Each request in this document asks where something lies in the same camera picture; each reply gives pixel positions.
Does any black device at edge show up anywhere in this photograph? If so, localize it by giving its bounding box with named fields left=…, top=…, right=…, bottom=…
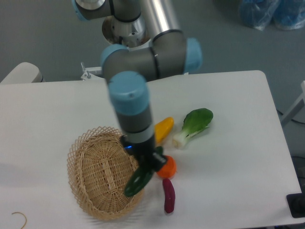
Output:
left=286, top=193, right=305, bottom=219

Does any tan rubber band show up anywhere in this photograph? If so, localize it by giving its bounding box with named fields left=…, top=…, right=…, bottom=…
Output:
left=11, top=211, right=28, bottom=229

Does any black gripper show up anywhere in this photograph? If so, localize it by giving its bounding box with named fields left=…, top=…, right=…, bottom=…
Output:
left=120, top=135, right=167, bottom=172

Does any white table leg frame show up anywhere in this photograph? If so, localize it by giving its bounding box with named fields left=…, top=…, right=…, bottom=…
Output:
left=280, top=81, right=305, bottom=127

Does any green bok choy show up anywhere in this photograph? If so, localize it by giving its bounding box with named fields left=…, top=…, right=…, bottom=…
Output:
left=173, top=108, right=214, bottom=148

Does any yellow mango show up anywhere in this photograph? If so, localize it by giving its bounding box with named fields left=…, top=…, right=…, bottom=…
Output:
left=154, top=117, right=174, bottom=144

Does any purple sweet potato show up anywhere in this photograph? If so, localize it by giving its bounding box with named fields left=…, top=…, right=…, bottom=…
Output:
left=163, top=178, right=175, bottom=214

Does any woven wicker basket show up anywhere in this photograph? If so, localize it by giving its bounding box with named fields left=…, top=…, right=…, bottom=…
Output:
left=67, top=126, right=144, bottom=221

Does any blue plastic bag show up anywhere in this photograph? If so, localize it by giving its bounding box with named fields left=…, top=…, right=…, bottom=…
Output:
left=238, top=0, right=305, bottom=31

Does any orange tangerine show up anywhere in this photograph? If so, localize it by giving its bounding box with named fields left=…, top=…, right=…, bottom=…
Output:
left=156, top=156, right=177, bottom=178

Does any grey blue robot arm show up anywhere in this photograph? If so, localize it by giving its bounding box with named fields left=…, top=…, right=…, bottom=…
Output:
left=72, top=0, right=203, bottom=171

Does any green cucumber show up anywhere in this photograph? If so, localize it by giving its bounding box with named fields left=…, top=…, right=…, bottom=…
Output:
left=124, top=146, right=165, bottom=197

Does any white chair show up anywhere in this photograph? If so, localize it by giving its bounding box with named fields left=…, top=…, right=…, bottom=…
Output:
left=0, top=62, right=45, bottom=85

